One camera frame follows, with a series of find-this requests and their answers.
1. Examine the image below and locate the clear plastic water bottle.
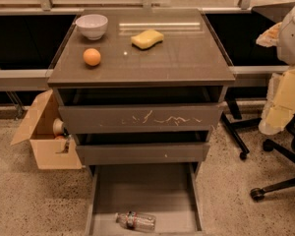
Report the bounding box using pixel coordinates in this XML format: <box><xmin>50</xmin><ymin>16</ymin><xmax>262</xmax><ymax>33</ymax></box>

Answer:
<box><xmin>115</xmin><ymin>211</ymin><xmax>156</xmax><ymax>232</ymax></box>

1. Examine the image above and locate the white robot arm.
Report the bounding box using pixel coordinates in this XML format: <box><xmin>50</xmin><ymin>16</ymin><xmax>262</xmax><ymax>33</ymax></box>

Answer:
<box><xmin>256</xmin><ymin>6</ymin><xmax>295</xmax><ymax>135</ymax></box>

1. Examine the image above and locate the grey drawer cabinet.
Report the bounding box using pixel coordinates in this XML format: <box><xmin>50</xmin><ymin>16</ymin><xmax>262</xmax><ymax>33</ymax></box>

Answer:
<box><xmin>47</xmin><ymin>7</ymin><xmax>236</xmax><ymax>236</ymax></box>

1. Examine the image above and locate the top grey drawer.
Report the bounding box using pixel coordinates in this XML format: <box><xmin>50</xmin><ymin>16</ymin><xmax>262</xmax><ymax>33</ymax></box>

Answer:
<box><xmin>59</xmin><ymin>104</ymin><xmax>221</xmax><ymax>134</ymax></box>

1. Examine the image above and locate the middle grey drawer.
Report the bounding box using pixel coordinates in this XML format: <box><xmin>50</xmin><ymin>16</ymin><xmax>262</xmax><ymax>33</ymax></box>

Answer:
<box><xmin>76</xmin><ymin>143</ymin><xmax>209</xmax><ymax>165</ymax></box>

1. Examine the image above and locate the bottom grey open drawer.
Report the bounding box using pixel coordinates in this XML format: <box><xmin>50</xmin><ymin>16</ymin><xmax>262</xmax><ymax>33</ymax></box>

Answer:
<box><xmin>84</xmin><ymin>163</ymin><xmax>205</xmax><ymax>236</ymax></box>

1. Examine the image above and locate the yellow sponge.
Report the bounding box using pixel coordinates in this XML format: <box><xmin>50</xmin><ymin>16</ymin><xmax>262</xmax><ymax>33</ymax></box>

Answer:
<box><xmin>131</xmin><ymin>29</ymin><xmax>164</xmax><ymax>50</ymax></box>

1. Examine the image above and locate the orange fruit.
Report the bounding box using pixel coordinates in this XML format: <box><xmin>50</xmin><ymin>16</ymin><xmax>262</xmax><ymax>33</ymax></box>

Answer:
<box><xmin>83</xmin><ymin>48</ymin><xmax>101</xmax><ymax>66</ymax></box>

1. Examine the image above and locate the white round object in box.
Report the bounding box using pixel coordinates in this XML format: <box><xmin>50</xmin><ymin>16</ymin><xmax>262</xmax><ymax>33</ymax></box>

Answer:
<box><xmin>52</xmin><ymin>118</ymin><xmax>64</xmax><ymax>137</ymax></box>

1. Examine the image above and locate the white ceramic bowl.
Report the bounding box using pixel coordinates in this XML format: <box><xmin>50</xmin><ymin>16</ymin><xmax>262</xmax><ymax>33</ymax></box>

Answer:
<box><xmin>75</xmin><ymin>14</ymin><xmax>108</xmax><ymax>40</ymax></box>

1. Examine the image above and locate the open cardboard box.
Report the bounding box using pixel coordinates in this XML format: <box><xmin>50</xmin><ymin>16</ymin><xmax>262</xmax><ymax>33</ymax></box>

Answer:
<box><xmin>11</xmin><ymin>89</ymin><xmax>82</xmax><ymax>169</ymax></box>

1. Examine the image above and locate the black side table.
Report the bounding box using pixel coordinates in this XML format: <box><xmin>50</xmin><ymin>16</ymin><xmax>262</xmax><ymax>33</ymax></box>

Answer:
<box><xmin>220</xmin><ymin>2</ymin><xmax>295</xmax><ymax>160</ymax></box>

